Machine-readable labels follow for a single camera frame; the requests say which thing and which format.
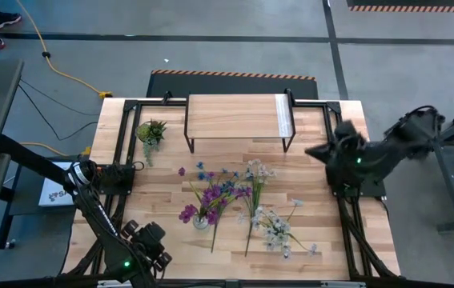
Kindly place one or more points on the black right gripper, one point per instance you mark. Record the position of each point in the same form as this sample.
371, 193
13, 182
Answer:
348, 142

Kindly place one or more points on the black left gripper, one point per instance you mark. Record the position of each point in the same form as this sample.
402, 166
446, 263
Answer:
148, 244

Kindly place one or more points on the white artificial flower stem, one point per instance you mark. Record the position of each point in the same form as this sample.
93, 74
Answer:
256, 170
276, 236

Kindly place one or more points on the purple artificial flower stem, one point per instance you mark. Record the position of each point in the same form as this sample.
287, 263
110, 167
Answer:
210, 196

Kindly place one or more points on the blue artificial flower stem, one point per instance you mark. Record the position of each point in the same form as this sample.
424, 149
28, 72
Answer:
200, 176

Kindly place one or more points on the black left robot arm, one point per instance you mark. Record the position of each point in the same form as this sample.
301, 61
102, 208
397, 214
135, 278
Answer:
102, 224

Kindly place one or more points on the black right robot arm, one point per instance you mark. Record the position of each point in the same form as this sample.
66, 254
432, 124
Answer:
406, 136

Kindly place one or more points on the white printed box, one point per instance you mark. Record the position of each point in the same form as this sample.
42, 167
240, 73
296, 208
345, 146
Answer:
52, 196

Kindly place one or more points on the green artificial succulent plant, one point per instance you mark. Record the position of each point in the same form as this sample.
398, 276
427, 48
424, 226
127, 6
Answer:
151, 132

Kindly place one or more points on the black hazard-striped floor mat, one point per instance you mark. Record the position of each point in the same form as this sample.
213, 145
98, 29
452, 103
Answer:
411, 3
230, 86

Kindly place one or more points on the dark grey metal stand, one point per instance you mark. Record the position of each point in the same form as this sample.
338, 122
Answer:
451, 160

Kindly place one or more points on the black diagonal support beam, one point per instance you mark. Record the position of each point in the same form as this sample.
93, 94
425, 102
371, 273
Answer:
30, 158

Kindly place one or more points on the blue desk base leg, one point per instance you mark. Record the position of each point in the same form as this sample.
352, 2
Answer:
2, 228

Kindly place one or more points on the wooden shelf with black frame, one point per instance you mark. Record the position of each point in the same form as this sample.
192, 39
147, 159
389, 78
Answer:
234, 116

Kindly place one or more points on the silver metal bracket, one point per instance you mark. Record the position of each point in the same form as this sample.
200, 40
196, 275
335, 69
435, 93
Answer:
342, 284

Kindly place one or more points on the black aluminium rig frame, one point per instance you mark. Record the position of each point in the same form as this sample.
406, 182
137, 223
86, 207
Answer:
130, 106

